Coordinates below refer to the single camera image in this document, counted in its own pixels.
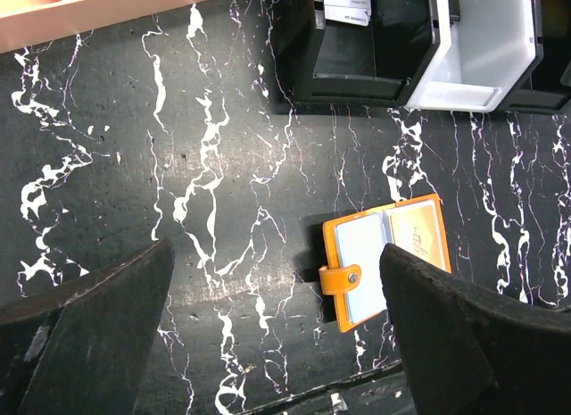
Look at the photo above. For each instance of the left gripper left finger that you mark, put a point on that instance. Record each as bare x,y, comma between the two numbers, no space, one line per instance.
83,347

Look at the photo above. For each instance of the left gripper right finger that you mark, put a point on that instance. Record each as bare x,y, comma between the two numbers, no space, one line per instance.
468,350

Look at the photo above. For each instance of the gold credit card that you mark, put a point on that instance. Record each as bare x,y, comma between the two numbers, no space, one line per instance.
415,229

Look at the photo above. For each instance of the right black card bin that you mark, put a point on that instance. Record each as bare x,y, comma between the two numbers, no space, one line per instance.
545,86

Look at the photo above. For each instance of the black card bin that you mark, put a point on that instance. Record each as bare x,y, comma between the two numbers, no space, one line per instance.
545,86
322,61

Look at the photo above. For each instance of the white middle card bin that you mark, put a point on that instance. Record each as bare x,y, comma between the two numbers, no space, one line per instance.
479,59

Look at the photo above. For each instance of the left black card bin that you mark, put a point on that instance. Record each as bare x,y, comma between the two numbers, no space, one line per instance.
322,61

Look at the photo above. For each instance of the silver credit card stack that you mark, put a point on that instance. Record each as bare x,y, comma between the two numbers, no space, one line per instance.
355,12

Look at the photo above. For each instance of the peach desk file organizer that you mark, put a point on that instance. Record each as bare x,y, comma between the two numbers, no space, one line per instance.
31,22

